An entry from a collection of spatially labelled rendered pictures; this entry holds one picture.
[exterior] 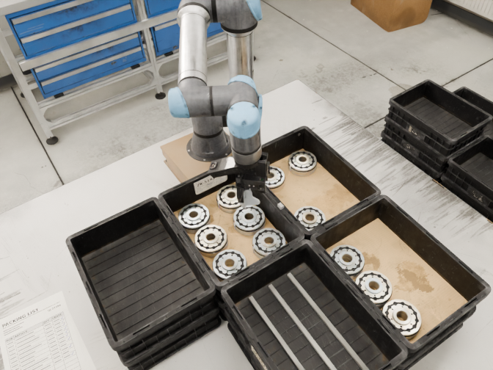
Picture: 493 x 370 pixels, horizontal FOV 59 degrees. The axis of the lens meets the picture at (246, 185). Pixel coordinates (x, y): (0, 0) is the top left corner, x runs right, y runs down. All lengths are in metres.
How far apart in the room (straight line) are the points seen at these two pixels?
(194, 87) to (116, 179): 0.83
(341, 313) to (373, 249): 0.24
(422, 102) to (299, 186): 1.20
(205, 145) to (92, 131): 1.68
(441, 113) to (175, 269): 1.68
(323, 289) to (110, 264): 0.65
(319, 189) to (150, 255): 0.61
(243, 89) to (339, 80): 2.44
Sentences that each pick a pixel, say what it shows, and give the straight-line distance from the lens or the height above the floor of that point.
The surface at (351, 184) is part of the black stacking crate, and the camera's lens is 1.52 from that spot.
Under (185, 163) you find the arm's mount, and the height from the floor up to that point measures 0.80.
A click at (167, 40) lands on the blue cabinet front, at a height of 0.41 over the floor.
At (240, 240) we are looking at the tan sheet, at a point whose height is 0.83.
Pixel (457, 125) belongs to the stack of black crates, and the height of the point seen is 0.49.
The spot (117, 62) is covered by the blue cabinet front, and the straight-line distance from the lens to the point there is 3.14.
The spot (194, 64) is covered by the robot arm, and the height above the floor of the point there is 1.36.
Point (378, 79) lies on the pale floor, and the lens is 3.55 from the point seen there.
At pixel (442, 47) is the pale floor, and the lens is 4.08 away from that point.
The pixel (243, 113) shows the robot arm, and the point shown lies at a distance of 1.00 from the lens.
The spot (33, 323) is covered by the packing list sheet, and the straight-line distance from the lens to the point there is 1.57.
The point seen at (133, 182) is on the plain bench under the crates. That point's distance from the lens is 1.80.
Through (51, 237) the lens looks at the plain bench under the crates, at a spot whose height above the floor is 0.70.
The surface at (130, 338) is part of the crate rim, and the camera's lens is 1.18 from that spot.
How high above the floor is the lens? 1.98
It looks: 48 degrees down
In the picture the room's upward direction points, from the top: 3 degrees counter-clockwise
